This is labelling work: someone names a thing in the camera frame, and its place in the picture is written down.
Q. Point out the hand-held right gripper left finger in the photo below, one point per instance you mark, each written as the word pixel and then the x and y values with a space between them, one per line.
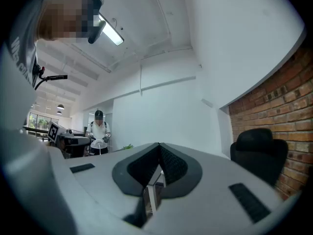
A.
pixel 97 180

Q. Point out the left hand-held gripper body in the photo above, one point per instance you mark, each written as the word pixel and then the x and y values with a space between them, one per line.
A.
pixel 53 132

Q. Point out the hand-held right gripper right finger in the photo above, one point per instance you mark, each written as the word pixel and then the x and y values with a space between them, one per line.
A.
pixel 215 180

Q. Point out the black metal railing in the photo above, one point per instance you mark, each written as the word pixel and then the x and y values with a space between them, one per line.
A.
pixel 36 130

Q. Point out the green potted plant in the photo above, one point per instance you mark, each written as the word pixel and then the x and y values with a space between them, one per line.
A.
pixel 127 146

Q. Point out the black office chair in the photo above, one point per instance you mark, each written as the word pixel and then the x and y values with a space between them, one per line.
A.
pixel 259 150

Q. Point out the white desk leg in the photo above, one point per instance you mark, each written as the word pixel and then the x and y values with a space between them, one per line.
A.
pixel 152 199

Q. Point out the person's grey t-shirt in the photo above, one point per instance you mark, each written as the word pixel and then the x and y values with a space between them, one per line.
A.
pixel 22 45

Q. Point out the long ceiling light fixture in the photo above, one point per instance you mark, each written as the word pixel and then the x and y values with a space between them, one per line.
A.
pixel 112 34

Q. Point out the person's face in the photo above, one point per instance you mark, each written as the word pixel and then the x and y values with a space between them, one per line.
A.
pixel 63 18

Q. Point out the black head-mounted camera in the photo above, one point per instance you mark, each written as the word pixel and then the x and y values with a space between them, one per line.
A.
pixel 95 32

